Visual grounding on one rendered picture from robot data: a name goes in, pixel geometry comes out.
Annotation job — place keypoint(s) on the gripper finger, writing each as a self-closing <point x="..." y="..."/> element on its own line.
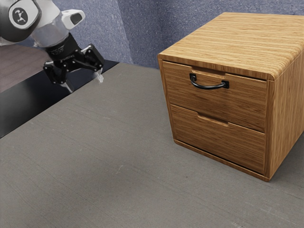
<point x="57" y="74"/>
<point x="93" y="61"/>

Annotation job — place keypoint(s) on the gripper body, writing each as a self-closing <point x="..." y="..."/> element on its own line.
<point x="62" y="51"/>

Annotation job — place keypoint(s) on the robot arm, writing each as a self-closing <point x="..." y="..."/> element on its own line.
<point x="35" y="21"/>

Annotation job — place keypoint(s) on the wooden two-drawer cabinet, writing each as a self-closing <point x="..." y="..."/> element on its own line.
<point x="228" y="95"/>

